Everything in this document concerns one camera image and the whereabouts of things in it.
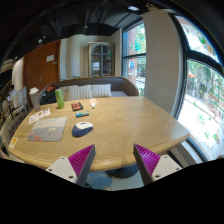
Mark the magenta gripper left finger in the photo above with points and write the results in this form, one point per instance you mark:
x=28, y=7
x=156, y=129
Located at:
x=76, y=167

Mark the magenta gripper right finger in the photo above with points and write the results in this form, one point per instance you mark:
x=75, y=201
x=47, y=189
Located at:
x=153, y=167

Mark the white and blue computer mouse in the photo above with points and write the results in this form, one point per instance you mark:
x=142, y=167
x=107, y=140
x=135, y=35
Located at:
x=82, y=128

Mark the grey printed mouse pad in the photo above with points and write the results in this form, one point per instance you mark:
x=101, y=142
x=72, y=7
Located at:
x=48, y=130

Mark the black table base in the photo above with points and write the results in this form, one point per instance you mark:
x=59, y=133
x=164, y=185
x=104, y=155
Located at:
x=124, y=172

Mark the small teal black box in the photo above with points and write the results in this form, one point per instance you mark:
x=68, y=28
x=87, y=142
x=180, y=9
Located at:
x=82, y=114

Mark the black red card box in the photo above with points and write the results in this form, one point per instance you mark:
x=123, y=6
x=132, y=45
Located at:
x=76, y=106

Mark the clear glass cup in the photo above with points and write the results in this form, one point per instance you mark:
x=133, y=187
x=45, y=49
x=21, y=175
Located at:
x=93, y=103

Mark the white printed leaflet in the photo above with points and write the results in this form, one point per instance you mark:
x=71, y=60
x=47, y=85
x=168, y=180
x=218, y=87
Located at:
x=39, y=115

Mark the striped cushion left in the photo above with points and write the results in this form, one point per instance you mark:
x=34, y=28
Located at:
x=75, y=92

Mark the striped cushion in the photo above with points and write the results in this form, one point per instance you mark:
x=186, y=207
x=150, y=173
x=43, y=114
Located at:
x=101, y=90
x=75, y=92

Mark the yellow white sticker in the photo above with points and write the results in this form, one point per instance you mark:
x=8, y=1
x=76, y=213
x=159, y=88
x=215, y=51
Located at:
x=13, y=142

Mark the black backpack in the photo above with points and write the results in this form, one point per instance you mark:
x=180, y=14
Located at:
x=49, y=96

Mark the green bottle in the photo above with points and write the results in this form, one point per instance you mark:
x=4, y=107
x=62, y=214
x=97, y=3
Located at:
x=59, y=98

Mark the striped cushion right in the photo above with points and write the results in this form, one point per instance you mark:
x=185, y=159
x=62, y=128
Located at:
x=101, y=90

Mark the grey paper cup holder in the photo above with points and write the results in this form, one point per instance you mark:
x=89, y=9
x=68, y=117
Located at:
x=34, y=96

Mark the brown wooden door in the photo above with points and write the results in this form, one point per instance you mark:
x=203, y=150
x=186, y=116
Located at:
x=40, y=66

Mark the grey arched cabinet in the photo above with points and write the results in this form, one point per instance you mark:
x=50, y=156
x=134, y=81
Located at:
x=101, y=59

